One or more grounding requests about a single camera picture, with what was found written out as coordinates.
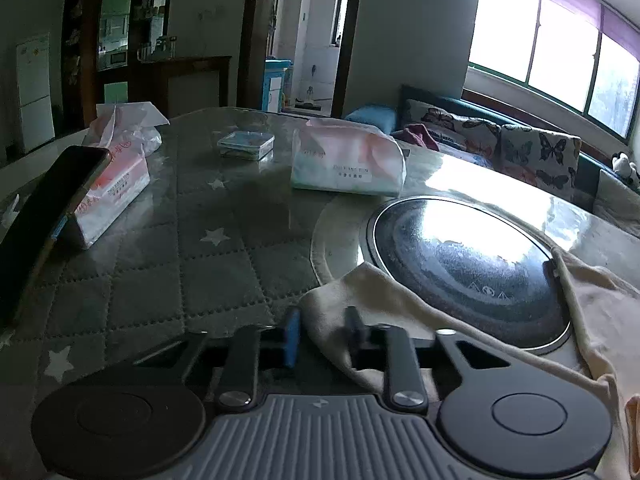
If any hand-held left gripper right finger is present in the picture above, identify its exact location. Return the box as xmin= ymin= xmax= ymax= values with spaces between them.
xmin=345 ymin=306 xmax=508 ymax=407

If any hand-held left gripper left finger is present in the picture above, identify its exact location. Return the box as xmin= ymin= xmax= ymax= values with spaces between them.
xmin=132 ymin=307 xmax=301 ymax=407

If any cream knit garment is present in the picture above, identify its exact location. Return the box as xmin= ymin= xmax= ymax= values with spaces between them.
xmin=299 ymin=247 xmax=640 ymax=480

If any round induction cooktop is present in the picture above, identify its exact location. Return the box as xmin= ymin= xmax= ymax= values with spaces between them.
xmin=359 ymin=196 xmax=573 ymax=356

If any pastel tissue pack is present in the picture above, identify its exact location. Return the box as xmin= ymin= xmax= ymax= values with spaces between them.
xmin=291 ymin=119 xmax=407 ymax=198

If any small clear plastic box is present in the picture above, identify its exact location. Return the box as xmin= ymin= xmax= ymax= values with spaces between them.
xmin=216 ymin=130 xmax=276 ymax=162

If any pink cloth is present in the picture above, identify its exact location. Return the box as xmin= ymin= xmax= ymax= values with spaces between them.
xmin=390 ymin=122 xmax=441 ymax=153

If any white butterfly print cloth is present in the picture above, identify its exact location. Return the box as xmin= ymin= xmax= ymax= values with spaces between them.
xmin=440 ymin=141 xmax=501 ymax=171

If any red print tissue pack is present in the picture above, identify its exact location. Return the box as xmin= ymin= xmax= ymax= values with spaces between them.
xmin=75 ymin=101 xmax=171 ymax=250

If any flat butterfly print pillow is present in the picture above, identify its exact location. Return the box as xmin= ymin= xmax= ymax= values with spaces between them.
xmin=400 ymin=99 xmax=502 ymax=151

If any blue corner sofa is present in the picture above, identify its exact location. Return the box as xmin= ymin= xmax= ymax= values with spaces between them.
xmin=345 ymin=85 xmax=640 ymax=238

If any upright butterfly print pillow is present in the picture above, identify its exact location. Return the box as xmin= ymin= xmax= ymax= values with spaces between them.
xmin=497 ymin=124 xmax=583 ymax=203

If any light blue cabinet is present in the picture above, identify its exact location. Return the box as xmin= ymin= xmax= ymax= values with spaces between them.
xmin=264 ymin=59 xmax=294 ymax=113

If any black smartphone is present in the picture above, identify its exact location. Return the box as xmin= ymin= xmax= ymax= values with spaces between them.
xmin=0 ymin=145 xmax=112 ymax=326

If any dark wooden sideboard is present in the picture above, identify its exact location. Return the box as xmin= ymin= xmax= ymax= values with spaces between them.
xmin=127 ymin=55 xmax=233 ymax=120

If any grey pillow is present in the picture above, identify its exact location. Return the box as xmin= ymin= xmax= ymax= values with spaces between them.
xmin=592 ymin=169 xmax=640 ymax=238

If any panda plush toy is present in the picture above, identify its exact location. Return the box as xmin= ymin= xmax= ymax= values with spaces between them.
xmin=611 ymin=151 xmax=640 ymax=193

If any microwave oven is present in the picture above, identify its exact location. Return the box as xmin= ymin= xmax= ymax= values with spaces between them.
xmin=96 ymin=50 xmax=128 ymax=72

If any large window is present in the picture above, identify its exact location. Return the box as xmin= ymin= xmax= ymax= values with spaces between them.
xmin=467 ymin=0 xmax=640 ymax=141

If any white refrigerator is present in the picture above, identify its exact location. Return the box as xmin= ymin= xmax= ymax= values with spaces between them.
xmin=15 ymin=32 xmax=56 ymax=153

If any dark wooden shelf unit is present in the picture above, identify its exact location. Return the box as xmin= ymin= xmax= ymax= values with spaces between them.
xmin=127 ymin=0 xmax=176 ymax=61

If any dark wooden door frame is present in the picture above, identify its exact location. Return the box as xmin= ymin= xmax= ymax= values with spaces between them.
xmin=237 ymin=0 xmax=366 ymax=118

